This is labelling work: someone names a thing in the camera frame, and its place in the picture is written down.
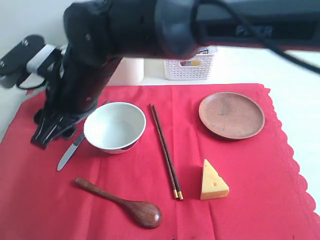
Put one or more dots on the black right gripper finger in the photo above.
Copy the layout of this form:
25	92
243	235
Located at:
48	128
64	127

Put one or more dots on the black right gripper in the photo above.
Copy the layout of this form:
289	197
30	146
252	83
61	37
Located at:
100	33

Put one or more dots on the yellow lemon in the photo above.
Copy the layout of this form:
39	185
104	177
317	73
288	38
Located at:
192	63

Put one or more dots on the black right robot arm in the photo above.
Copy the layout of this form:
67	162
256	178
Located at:
184	26

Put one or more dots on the metal table knife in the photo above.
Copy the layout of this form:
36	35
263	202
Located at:
70	151

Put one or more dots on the pale green ceramic bowl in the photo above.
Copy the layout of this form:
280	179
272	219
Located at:
115	127

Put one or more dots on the cream plastic bin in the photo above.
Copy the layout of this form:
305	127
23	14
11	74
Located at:
130	72

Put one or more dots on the white perforated plastic basket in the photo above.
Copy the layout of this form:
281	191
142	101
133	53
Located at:
197	68

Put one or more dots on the dark wooden spoon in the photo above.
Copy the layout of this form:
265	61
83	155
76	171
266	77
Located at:
144	213

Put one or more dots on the dark wooden chopstick left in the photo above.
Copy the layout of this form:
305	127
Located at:
166	160

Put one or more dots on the dark wooden chopstick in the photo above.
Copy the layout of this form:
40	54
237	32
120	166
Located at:
166	160
175	177

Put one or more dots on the dark wooden chopstick right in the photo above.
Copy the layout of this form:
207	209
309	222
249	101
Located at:
175	177

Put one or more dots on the brown wooden plate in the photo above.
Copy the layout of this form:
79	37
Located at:
231	115

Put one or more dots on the yellow cheese wedge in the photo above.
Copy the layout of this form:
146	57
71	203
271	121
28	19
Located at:
213	186

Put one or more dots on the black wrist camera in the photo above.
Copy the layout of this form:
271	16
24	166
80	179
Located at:
30	56

